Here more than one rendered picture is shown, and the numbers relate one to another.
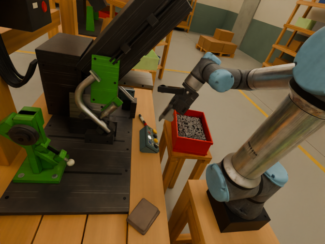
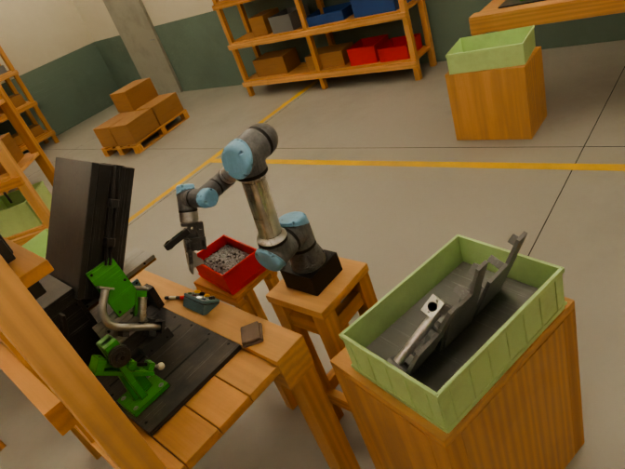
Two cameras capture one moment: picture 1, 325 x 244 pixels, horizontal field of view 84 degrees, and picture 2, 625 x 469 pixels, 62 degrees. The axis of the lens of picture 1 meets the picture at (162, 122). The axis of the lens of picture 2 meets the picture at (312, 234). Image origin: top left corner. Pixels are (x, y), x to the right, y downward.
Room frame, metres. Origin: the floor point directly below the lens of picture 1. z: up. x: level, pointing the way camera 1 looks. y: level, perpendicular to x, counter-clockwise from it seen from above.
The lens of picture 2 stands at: (-1.22, 0.25, 2.11)
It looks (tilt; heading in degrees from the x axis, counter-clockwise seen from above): 30 degrees down; 338
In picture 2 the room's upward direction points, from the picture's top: 21 degrees counter-clockwise
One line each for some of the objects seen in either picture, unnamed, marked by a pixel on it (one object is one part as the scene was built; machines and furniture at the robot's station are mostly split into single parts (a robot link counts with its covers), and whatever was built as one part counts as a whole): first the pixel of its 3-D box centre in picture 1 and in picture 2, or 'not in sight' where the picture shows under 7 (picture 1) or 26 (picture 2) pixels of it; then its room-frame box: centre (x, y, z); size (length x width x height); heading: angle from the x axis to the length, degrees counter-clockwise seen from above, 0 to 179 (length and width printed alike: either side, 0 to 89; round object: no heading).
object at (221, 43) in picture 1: (217, 42); (137, 114); (7.09, -1.19, 0.37); 1.20 x 0.80 x 0.74; 119
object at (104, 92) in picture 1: (105, 78); (111, 285); (0.73, 0.30, 1.17); 0.13 x 0.12 x 0.20; 15
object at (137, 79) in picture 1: (116, 76); (109, 281); (0.89, 0.31, 1.11); 0.39 x 0.16 x 0.03; 105
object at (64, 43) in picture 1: (71, 75); (61, 325); (0.86, 0.54, 1.07); 0.30 x 0.18 x 0.34; 15
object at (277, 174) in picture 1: (261, 176); (295, 230); (0.44, -0.38, 1.11); 0.13 x 0.12 x 0.14; 113
